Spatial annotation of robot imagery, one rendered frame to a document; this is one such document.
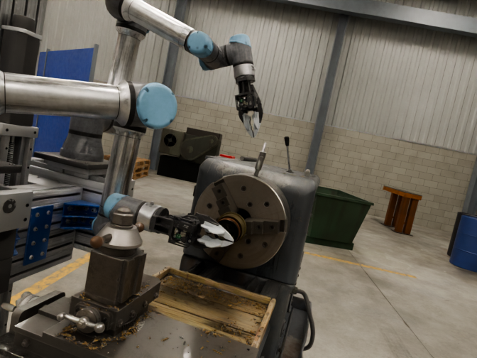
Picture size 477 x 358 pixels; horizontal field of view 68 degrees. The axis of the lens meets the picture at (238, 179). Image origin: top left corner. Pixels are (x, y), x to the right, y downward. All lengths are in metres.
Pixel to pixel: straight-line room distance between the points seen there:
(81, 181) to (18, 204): 0.43
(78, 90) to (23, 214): 0.33
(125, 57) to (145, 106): 0.61
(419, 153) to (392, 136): 0.92
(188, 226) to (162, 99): 0.33
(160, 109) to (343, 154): 10.49
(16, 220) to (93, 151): 0.48
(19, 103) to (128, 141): 0.32
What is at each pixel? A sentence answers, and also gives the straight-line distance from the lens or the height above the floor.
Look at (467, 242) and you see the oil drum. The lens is 7.33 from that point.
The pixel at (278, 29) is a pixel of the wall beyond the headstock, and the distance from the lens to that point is 11.68.
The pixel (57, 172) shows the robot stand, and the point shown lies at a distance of 1.43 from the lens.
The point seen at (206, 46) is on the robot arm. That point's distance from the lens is 1.21.
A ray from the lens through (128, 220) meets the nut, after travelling 0.64.
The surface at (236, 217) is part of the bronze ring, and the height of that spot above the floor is 1.12.
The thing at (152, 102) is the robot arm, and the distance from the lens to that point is 0.93.
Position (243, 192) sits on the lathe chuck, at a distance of 1.15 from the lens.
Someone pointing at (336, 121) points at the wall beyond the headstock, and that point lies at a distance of 11.35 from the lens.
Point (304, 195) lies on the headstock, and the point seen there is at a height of 1.20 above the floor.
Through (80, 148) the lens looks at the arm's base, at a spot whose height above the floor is 1.20.
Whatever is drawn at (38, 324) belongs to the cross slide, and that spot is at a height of 0.96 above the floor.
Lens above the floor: 1.33
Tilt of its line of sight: 6 degrees down
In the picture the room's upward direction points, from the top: 12 degrees clockwise
